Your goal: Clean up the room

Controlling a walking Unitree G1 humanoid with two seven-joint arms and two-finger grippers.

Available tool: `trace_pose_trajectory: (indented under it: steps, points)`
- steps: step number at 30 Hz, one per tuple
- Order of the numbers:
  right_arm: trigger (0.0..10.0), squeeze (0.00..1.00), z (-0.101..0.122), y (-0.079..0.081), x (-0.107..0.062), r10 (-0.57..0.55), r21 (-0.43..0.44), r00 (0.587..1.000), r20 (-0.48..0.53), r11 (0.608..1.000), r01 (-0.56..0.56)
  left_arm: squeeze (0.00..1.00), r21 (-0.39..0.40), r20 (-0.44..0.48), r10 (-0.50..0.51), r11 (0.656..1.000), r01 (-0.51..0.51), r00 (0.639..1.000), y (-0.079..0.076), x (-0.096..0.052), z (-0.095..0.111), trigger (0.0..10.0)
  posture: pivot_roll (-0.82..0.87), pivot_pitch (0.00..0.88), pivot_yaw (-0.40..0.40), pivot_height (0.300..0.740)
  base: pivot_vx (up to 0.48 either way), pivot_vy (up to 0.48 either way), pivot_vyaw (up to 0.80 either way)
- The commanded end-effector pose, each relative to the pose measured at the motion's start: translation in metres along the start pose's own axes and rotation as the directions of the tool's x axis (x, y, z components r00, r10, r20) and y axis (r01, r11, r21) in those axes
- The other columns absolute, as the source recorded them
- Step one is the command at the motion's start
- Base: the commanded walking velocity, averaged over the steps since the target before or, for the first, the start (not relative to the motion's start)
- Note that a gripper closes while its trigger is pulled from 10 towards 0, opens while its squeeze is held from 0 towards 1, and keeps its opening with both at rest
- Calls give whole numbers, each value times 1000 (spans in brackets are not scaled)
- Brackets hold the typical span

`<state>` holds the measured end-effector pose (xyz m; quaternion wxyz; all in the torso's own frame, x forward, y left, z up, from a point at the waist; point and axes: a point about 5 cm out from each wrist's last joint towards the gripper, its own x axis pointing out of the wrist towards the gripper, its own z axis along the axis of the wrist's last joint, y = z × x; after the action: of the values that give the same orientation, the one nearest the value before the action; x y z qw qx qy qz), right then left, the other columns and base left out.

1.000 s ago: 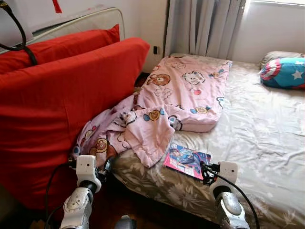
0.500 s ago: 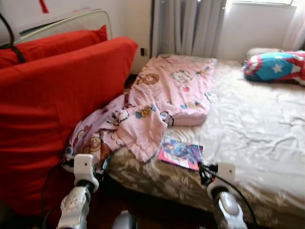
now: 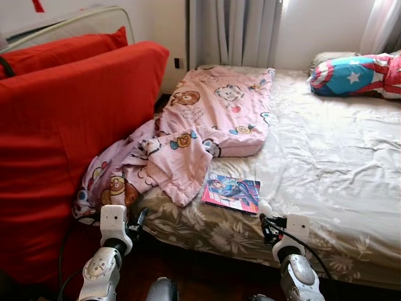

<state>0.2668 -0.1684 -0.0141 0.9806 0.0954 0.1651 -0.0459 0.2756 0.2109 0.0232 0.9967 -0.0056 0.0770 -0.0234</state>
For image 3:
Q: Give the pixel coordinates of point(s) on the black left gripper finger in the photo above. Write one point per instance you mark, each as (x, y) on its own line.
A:
(144, 217)

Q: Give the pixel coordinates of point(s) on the colourful comic book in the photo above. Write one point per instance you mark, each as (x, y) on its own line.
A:
(232, 193)

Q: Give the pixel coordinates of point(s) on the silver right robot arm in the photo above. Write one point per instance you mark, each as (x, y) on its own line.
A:
(301, 276)

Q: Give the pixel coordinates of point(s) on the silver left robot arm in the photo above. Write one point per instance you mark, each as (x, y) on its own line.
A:
(100, 273)

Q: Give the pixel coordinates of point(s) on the grey right robot leg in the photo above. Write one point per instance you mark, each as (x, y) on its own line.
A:
(263, 298)

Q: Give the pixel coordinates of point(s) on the bed with beige floral sheet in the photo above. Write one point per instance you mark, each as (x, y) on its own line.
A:
(326, 157)

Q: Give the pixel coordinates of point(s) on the thick red cushion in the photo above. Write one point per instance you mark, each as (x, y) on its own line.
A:
(56, 157)

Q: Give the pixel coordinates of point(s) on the pink cartoon bear blanket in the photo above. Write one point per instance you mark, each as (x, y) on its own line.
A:
(213, 106)

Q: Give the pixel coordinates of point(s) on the red blue star bolster pillow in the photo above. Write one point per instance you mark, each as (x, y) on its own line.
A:
(351, 78)

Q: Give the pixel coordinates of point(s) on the plain beige pillow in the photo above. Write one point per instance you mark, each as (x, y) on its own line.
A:
(332, 58)

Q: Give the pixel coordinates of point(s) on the thin red cushion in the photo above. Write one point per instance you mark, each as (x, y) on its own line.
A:
(56, 56)

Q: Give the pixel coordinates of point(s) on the grey pleated curtain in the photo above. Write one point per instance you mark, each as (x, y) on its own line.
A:
(235, 31)
(382, 25)

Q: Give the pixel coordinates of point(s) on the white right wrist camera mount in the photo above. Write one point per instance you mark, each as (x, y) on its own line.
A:
(298, 226)

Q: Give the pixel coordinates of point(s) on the black wall socket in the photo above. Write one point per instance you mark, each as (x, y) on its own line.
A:
(178, 63)

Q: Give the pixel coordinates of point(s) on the red wall sticker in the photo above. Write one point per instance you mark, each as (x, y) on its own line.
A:
(38, 5)

